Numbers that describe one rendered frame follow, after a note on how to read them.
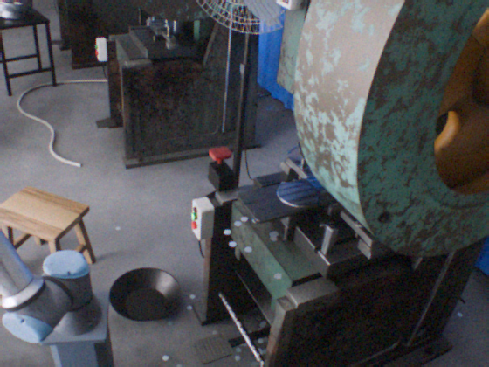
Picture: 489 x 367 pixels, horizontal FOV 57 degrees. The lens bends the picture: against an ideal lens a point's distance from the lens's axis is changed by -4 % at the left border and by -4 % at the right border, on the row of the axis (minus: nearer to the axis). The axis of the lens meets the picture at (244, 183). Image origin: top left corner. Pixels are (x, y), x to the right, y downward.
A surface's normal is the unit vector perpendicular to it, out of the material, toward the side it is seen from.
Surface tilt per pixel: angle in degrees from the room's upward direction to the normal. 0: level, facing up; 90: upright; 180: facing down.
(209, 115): 90
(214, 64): 90
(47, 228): 0
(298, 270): 0
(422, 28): 90
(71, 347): 90
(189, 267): 0
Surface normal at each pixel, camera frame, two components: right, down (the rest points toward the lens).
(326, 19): -0.86, 0.04
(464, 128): 0.45, 0.54
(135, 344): 0.09, -0.82
